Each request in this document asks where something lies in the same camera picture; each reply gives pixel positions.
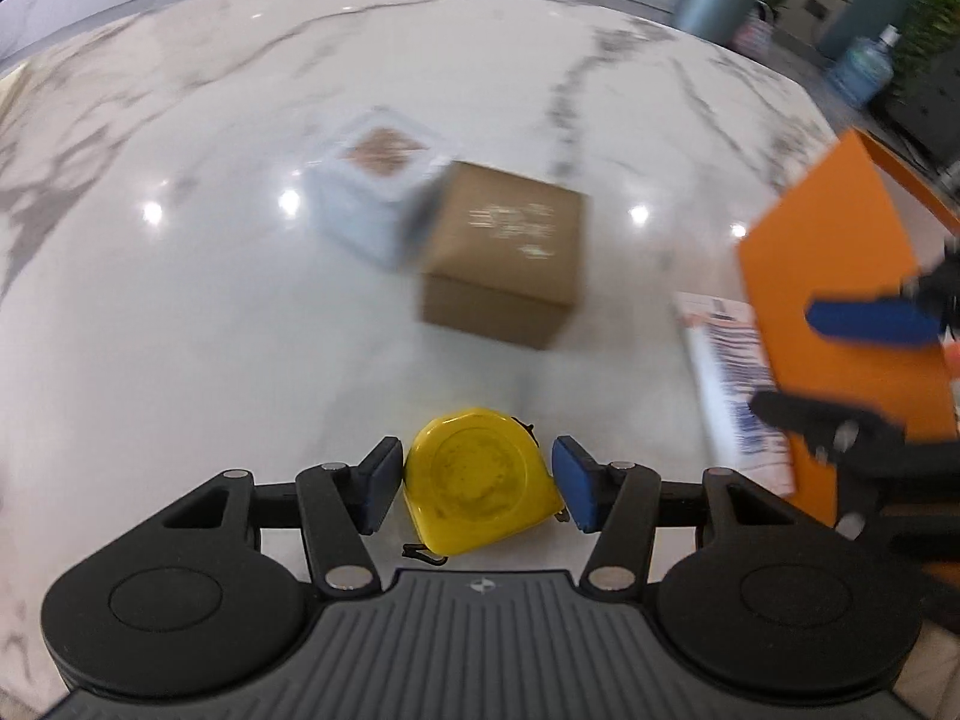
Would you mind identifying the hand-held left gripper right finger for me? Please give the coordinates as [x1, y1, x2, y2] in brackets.
[551, 435, 805, 592]

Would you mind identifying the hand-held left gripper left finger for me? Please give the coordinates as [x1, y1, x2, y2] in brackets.
[161, 435, 406, 592]

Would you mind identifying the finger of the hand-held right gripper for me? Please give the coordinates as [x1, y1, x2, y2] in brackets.
[806, 240, 960, 350]
[750, 388, 960, 563]

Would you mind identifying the orange box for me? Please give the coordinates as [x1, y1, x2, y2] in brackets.
[738, 127, 960, 530]

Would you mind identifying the yellow tape measure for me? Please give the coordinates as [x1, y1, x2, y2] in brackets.
[402, 406, 569, 568]

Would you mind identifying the white barcode package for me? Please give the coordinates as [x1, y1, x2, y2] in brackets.
[672, 290, 798, 498]

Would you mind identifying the brown cardboard box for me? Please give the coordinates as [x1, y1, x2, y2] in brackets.
[418, 159, 590, 352]

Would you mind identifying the blue bottle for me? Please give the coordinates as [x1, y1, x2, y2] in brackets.
[827, 25, 898, 111]

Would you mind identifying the white cube box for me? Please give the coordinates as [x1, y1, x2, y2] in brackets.
[302, 108, 455, 272]

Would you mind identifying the green plant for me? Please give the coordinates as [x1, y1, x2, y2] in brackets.
[891, 0, 960, 100]

